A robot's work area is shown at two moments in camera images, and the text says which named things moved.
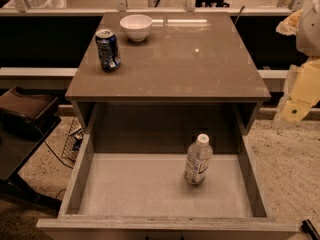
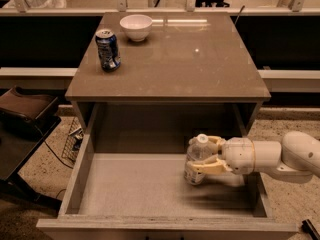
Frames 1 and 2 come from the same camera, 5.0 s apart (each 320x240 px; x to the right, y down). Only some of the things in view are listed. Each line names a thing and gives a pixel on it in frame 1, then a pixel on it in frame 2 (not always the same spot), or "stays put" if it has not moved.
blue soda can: x=107 y=43 stays put
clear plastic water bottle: x=199 y=156 stays put
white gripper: x=310 y=34 to x=238 y=156
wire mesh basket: x=74 y=140 stays put
